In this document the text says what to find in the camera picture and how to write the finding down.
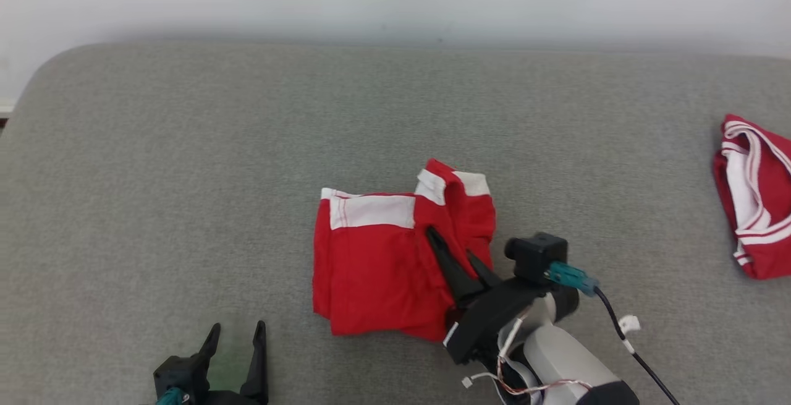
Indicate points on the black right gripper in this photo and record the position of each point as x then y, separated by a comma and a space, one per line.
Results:
488, 318

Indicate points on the red Bulls basketball jersey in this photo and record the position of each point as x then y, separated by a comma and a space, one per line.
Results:
763, 207

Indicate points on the red white basketball shorts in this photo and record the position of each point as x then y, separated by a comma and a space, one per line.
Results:
377, 275

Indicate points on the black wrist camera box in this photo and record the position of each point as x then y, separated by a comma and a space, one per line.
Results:
179, 374
536, 256

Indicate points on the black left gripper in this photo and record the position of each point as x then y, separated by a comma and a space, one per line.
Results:
238, 399

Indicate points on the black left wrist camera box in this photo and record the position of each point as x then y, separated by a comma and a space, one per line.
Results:
179, 374

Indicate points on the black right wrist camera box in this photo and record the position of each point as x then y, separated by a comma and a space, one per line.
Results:
536, 256

